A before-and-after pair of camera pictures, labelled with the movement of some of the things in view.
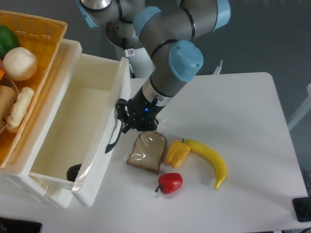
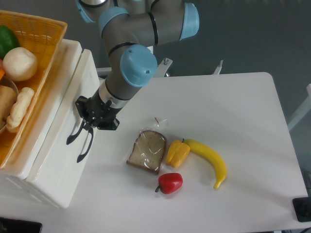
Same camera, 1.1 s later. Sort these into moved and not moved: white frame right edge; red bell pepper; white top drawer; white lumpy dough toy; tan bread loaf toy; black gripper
Moved: black gripper; white top drawer
Not moved: white frame right edge; tan bread loaf toy; red bell pepper; white lumpy dough toy
